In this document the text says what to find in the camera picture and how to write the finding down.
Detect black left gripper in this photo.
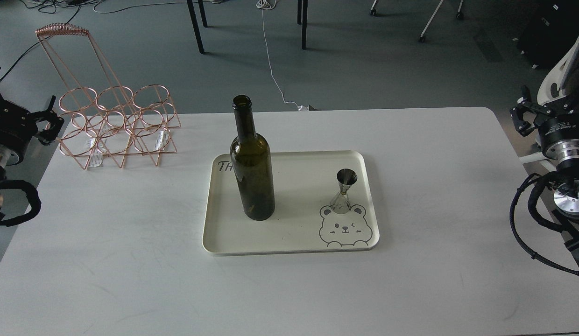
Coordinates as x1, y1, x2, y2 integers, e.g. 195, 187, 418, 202
0, 94, 64, 154

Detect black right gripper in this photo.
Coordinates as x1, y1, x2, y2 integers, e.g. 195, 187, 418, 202
510, 85, 579, 147

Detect steel double jigger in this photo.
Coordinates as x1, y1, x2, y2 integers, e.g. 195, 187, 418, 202
330, 168, 358, 215

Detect dark green wine bottle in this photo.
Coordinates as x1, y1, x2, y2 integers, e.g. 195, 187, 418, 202
230, 94, 276, 221

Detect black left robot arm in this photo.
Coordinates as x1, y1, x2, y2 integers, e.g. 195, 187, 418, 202
0, 93, 65, 227

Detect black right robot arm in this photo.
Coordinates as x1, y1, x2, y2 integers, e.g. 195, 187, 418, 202
509, 86, 579, 277

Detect rolling chair base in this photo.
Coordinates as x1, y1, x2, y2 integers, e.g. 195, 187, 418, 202
369, 0, 466, 43

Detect black table legs left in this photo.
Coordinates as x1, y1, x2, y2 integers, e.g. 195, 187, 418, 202
186, 0, 208, 55

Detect black table legs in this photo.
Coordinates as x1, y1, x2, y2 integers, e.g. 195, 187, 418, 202
186, 0, 208, 55
297, 0, 309, 50

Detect cream bear serving tray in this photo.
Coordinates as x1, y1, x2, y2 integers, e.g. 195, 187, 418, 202
202, 150, 380, 255

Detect black table legs right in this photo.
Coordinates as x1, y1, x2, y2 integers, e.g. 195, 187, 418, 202
297, 0, 309, 50

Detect copper wire wine rack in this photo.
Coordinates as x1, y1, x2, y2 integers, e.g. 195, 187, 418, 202
35, 23, 182, 169

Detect black floor cables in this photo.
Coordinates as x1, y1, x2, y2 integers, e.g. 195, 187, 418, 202
0, 0, 187, 87

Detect white floor cable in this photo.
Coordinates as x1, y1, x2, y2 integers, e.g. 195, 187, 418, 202
256, 0, 311, 112

